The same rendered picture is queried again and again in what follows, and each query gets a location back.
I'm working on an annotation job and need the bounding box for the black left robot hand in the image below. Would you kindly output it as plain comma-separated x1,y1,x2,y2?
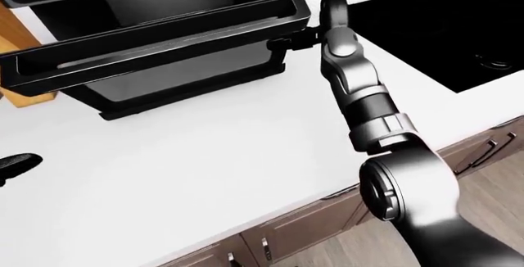
0,152,44,188

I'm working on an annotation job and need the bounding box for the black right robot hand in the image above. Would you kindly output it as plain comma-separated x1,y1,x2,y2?
265,0,350,53

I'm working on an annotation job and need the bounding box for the black glass toaster oven door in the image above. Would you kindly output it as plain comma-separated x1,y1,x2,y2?
0,0,313,122

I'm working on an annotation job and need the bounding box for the black countertop sink basin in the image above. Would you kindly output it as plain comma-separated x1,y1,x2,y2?
346,0,524,95

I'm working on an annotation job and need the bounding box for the wooden block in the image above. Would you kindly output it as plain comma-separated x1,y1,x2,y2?
0,2,59,109

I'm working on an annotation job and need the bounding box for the sink drain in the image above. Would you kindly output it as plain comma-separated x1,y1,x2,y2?
473,52,517,70

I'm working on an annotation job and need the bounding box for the dark metal cabinet handle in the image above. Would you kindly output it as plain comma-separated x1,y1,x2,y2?
227,250,244,267
490,130,518,154
260,236,274,262
320,186,356,201
453,138,498,176

